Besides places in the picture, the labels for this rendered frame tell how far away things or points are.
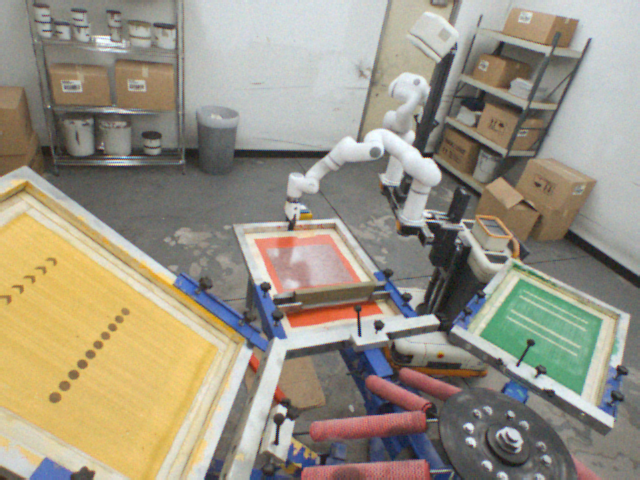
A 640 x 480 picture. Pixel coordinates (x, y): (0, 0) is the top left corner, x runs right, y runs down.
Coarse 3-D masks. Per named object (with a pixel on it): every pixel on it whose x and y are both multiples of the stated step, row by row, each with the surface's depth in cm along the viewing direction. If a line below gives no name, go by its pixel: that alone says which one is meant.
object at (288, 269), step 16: (256, 240) 204; (272, 240) 207; (288, 240) 209; (272, 256) 196; (288, 256) 198; (272, 272) 186; (288, 272) 187; (304, 272) 189; (288, 288) 178; (304, 288) 180; (288, 320) 162; (304, 320) 164; (320, 320) 165; (336, 320) 167
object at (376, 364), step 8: (360, 352) 146; (368, 352) 144; (376, 352) 144; (368, 360) 141; (376, 360) 141; (384, 360) 142; (368, 368) 141; (376, 368) 138; (384, 368) 139; (384, 376) 136; (392, 376) 138
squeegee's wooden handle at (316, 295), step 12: (312, 288) 164; (324, 288) 166; (336, 288) 167; (348, 288) 169; (360, 288) 171; (372, 288) 174; (300, 300) 163; (312, 300) 165; (324, 300) 168; (336, 300) 170
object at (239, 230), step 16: (240, 224) 208; (256, 224) 210; (272, 224) 213; (304, 224) 218; (320, 224) 222; (336, 224) 224; (240, 240) 196; (352, 240) 213; (256, 272) 178; (368, 272) 195; (368, 320) 165; (384, 320) 166; (288, 336) 151
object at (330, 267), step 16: (304, 240) 212; (320, 240) 214; (304, 256) 200; (320, 256) 202; (336, 256) 204; (320, 272) 191; (336, 272) 193; (352, 272) 196; (352, 304) 176; (368, 304) 178
